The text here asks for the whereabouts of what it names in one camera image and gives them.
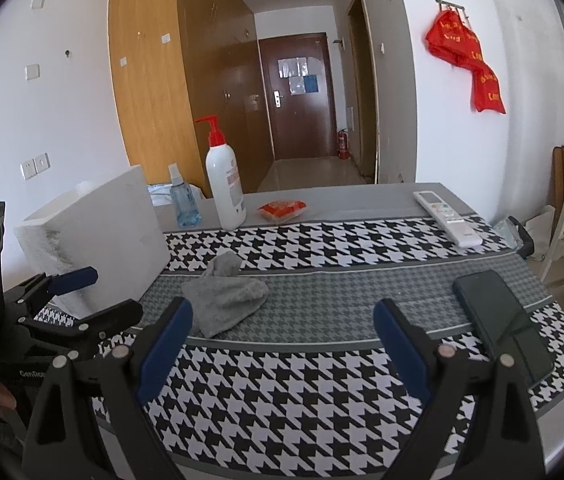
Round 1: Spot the wooden wardrobe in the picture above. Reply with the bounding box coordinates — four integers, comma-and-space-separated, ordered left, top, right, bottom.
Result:
108, 0, 275, 200

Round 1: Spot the grey cloth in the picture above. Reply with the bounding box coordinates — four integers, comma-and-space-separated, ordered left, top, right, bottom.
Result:
180, 251, 269, 339

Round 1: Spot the black curved object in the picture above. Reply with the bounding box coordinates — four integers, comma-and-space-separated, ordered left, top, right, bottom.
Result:
507, 215, 536, 261

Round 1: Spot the white red pump bottle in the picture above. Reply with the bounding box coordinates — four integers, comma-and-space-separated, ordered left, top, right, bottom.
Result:
195, 116, 247, 231

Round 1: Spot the black smartphone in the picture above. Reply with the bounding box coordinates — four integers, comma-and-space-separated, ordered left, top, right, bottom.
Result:
452, 269, 556, 387

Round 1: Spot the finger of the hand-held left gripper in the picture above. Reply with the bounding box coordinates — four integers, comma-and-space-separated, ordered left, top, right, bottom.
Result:
17, 299, 144, 348
4, 266, 99, 313

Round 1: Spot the houndstooth tablecloth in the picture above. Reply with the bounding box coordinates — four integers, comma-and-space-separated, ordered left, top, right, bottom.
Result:
34, 182, 564, 480

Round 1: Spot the orange snack packet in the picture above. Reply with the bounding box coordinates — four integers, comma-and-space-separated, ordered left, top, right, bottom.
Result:
258, 200, 308, 222

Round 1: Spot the blue spray bottle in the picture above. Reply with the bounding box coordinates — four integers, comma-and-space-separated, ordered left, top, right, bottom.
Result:
168, 164, 202, 227

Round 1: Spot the white foam box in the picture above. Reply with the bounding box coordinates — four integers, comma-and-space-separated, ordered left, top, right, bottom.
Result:
13, 164, 171, 320

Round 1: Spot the red hanging cloth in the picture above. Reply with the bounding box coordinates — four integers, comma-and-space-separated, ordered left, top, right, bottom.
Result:
425, 9, 507, 115

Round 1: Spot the white remote control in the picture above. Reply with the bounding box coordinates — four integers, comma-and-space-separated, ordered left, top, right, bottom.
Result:
413, 190, 483, 248

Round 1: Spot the dark brown entrance door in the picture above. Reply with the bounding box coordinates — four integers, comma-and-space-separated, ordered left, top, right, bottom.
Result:
258, 32, 338, 161

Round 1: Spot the brown side door frame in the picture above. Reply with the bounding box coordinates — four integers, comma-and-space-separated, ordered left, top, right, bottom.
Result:
346, 0, 379, 184

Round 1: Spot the white wall socket panel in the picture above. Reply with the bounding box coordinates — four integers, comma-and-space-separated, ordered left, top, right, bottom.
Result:
20, 152, 51, 180

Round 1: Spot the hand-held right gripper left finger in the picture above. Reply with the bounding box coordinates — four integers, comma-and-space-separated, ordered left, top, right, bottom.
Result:
21, 296, 194, 480

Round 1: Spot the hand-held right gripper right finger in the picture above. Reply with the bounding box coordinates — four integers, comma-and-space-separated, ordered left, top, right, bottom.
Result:
373, 298, 548, 480

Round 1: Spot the brown rolled mat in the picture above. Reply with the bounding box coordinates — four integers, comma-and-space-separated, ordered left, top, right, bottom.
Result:
552, 146, 564, 212

